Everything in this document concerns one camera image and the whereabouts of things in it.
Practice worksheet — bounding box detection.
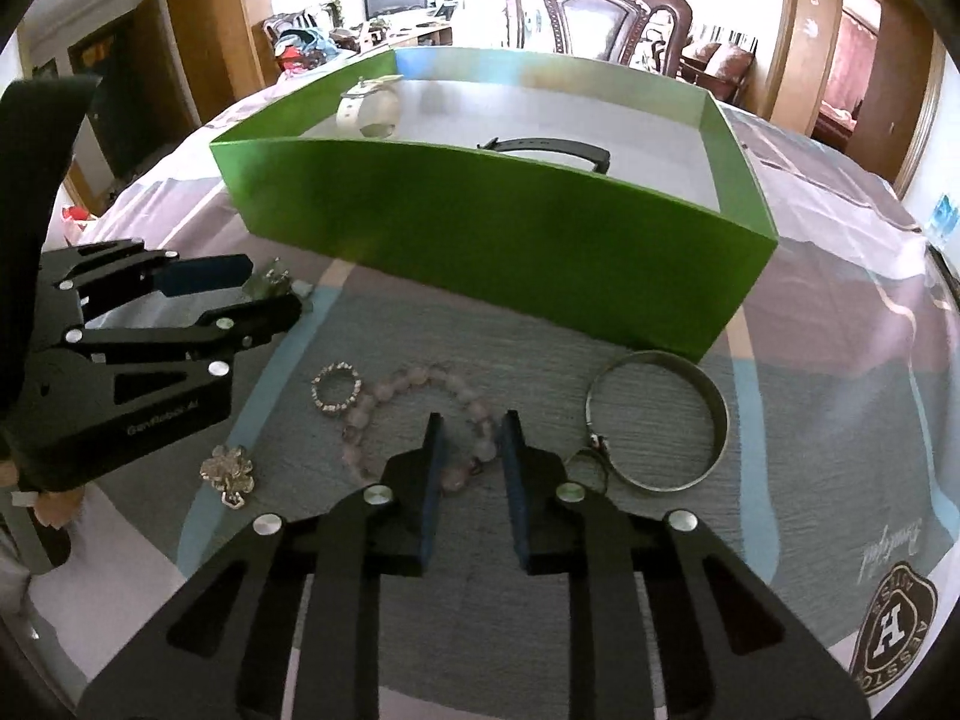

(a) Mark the white wristwatch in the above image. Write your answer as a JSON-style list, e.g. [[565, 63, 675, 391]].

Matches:
[[335, 75, 403, 140]]

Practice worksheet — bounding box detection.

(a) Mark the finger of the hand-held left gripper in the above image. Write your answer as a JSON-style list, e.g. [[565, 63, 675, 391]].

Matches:
[[41, 238, 254, 320], [67, 292, 303, 380]]

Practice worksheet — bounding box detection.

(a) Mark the black wristwatch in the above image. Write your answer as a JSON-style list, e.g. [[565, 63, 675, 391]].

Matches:
[[477, 136, 611, 176]]

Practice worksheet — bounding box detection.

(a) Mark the small beaded ring bracelet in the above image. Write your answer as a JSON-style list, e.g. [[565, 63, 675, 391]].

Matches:
[[310, 362, 367, 416]]

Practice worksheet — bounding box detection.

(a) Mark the person's left hand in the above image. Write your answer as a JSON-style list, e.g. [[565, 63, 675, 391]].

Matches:
[[34, 489, 86, 530]]

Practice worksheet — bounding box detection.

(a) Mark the pink bead bracelet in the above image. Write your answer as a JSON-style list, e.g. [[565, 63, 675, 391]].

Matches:
[[339, 362, 502, 497]]

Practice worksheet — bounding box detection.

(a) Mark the silver bangle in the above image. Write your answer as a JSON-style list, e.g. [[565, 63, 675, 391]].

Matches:
[[566, 350, 731, 496]]

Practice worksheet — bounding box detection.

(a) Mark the pile of clothes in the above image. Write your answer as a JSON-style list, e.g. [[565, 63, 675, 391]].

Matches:
[[274, 24, 355, 77]]

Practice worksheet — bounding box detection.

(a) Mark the carved dark wooden chair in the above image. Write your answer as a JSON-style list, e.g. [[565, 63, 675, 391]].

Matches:
[[504, 0, 695, 78]]

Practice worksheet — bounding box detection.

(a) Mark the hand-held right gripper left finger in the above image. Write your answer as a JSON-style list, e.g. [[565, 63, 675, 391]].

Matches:
[[75, 411, 445, 720]]

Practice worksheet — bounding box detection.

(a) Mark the wooden sofa with cushions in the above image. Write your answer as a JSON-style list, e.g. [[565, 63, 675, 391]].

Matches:
[[679, 26, 755, 103]]

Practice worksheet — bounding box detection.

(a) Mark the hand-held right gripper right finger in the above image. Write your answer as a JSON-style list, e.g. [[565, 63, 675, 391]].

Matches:
[[500, 409, 875, 720]]

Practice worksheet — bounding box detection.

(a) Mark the green cardboard box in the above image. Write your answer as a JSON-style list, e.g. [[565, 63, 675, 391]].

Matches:
[[208, 46, 778, 365]]

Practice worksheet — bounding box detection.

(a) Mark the clear plastic water bottle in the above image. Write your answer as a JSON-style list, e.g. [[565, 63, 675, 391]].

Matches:
[[926, 193, 960, 245]]

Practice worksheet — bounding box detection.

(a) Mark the wooden television cabinet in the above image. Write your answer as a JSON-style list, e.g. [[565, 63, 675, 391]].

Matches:
[[360, 15, 455, 53]]

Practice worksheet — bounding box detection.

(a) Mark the silver flower brooch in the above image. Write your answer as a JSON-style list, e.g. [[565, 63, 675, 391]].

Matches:
[[198, 444, 258, 513]]

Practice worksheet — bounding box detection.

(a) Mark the dark wooden armchair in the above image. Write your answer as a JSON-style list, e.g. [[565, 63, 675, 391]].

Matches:
[[261, 7, 362, 80]]

